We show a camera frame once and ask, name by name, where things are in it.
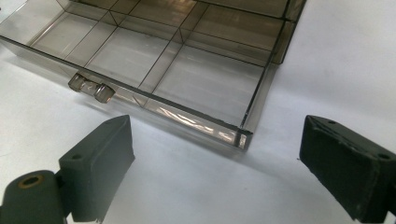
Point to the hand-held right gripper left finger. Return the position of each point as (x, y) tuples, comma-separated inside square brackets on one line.
[(96, 171)]

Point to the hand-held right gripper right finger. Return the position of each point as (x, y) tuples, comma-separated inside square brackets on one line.
[(345, 174)]

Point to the smoky clear divided plastic drawer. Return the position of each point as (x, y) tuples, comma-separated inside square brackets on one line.
[(205, 84)]

